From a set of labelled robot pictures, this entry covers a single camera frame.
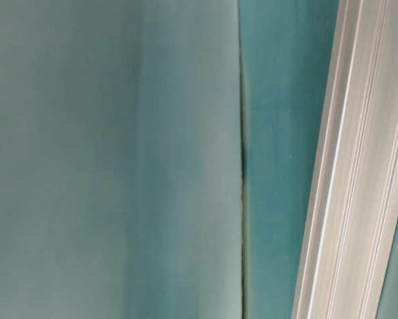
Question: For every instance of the long silver metal rail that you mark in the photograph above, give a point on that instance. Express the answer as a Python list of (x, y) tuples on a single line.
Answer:
[(353, 206)]

